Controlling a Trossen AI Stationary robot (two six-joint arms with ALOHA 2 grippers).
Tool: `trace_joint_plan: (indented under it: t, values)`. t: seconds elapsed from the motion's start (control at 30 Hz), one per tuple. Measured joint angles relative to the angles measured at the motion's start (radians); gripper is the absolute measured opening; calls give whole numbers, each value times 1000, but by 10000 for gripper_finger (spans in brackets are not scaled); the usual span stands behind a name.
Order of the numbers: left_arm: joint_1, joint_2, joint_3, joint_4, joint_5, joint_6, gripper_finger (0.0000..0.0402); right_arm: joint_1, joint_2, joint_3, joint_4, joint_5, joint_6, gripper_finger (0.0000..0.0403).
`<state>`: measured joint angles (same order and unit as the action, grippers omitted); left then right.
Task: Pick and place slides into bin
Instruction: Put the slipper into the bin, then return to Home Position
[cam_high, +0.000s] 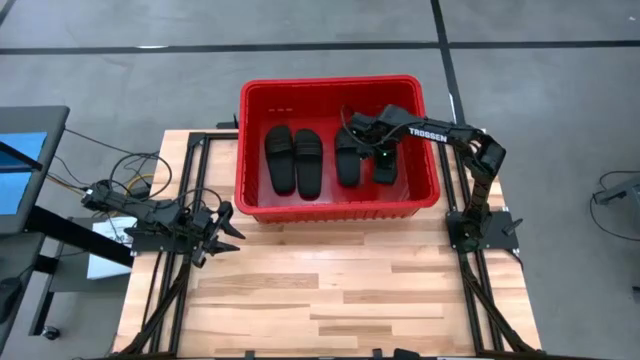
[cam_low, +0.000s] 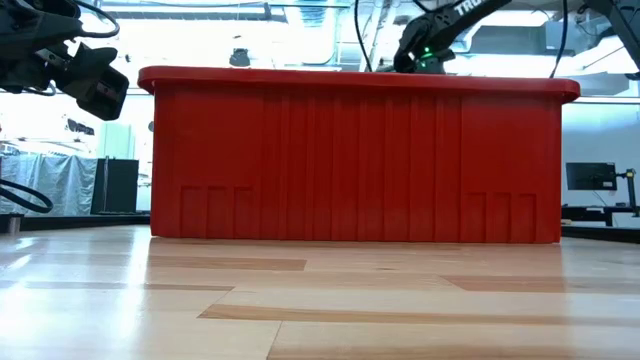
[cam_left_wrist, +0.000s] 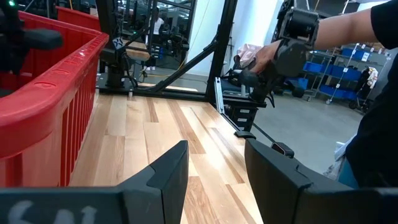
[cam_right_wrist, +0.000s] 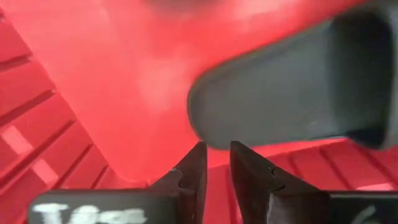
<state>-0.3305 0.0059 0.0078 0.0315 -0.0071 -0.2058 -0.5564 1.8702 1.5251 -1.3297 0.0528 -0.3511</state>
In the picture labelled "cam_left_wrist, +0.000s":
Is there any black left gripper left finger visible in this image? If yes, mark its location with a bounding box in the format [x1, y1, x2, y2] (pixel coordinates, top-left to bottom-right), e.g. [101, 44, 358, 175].
[0, 139, 190, 224]

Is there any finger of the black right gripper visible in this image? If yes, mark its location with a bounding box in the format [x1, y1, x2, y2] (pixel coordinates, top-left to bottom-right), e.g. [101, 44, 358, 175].
[23, 28, 63, 50]

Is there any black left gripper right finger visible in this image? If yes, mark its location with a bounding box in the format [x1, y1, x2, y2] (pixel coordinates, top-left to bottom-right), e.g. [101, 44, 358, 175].
[244, 138, 398, 224]

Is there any person's forearm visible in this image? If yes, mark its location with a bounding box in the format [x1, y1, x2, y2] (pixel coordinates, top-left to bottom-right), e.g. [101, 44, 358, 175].
[312, 8, 379, 44]

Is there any red plastic bin, plain side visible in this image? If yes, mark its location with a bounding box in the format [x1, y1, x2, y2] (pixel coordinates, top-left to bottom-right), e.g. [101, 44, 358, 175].
[55, 6, 102, 32]

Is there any red ribbed plastic bin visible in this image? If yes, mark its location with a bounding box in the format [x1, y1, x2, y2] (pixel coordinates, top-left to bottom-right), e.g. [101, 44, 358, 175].
[0, 11, 109, 188]

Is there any blue storage bin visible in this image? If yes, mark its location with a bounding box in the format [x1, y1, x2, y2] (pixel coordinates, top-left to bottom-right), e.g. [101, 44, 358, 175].
[284, 77, 309, 91]
[320, 84, 357, 100]
[329, 65, 363, 82]
[303, 61, 326, 74]
[341, 48, 371, 62]

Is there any black table clamp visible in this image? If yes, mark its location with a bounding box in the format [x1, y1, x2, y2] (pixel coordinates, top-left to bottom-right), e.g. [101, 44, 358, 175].
[233, 130, 257, 140]
[270, 141, 295, 159]

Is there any black drawer unit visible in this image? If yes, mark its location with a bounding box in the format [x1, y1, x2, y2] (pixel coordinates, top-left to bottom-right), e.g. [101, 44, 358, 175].
[223, 98, 267, 132]

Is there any wooden workbench top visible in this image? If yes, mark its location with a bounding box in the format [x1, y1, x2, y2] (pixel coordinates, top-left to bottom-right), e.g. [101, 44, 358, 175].
[124, 40, 152, 62]

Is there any silver aluminium extrusion bar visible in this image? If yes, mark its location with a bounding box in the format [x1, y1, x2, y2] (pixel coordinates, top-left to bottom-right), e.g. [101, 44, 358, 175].
[213, 77, 226, 114]

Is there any person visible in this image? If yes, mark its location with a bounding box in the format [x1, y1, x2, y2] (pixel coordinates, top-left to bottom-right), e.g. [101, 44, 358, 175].
[151, 7, 166, 71]
[345, 0, 398, 189]

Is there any black cart with white item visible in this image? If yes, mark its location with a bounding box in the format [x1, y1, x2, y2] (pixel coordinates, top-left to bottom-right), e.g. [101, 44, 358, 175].
[348, 67, 379, 112]

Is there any person's hand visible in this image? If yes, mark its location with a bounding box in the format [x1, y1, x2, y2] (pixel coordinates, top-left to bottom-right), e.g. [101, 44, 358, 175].
[249, 39, 282, 75]

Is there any pink cloth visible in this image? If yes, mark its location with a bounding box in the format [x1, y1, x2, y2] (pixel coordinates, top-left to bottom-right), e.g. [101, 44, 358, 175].
[236, 43, 263, 68]

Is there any metal wire shelf rack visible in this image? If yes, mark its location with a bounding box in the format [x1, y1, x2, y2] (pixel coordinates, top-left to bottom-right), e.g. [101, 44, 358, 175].
[306, 42, 391, 105]

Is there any black metal station frame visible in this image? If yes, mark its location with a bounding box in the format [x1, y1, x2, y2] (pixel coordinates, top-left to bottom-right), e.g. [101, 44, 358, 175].
[96, 0, 239, 102]

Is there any black leader arm handle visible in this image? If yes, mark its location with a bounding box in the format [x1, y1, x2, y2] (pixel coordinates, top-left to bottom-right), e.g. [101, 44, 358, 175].
[238, 6, 321, 104]

